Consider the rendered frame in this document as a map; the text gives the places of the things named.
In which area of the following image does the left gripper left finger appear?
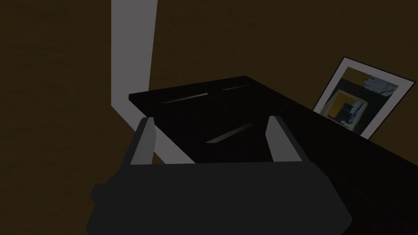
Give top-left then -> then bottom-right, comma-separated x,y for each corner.
125,116 -> 157,165

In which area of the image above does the white framed abstract picture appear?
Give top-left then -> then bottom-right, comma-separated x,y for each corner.
312,56 -> 416,140

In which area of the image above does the black cabinet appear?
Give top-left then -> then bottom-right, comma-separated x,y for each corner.
128,75 -> 418,235

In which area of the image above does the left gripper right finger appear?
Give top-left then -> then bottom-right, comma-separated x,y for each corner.
265,115 -> 309,163

